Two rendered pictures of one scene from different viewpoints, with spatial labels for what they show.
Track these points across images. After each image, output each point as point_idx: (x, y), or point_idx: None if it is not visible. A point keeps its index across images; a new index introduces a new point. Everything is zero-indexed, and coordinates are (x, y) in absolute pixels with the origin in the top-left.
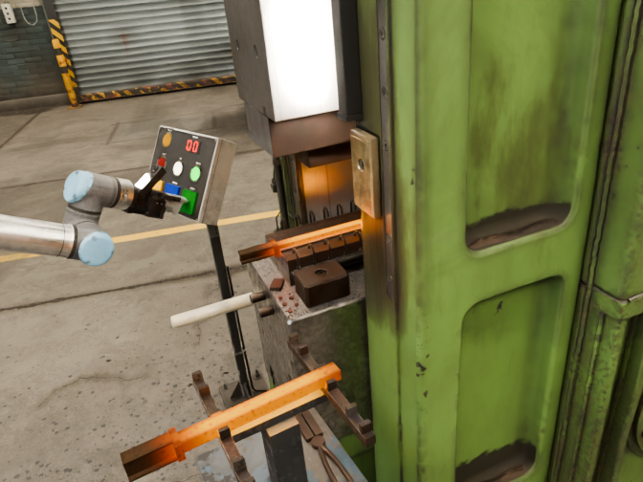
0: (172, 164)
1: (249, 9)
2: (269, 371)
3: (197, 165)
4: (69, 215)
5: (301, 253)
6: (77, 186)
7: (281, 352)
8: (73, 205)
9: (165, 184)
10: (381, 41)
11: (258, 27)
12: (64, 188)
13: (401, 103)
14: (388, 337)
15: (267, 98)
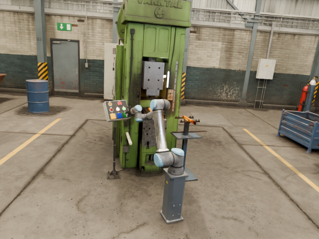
0: (115, 108)
1: (158, 74)
2: (145, 144)
3: (123, 106)
4: (140, 114)
5: None
6: (141, 107)
7: None
8: (140, 111)
9: (115, 114)
10: (175, 78)
11: (162, 77)
12: (137, 109)
13: (177, 84)
14: (171, 118)
15: (160, 86)
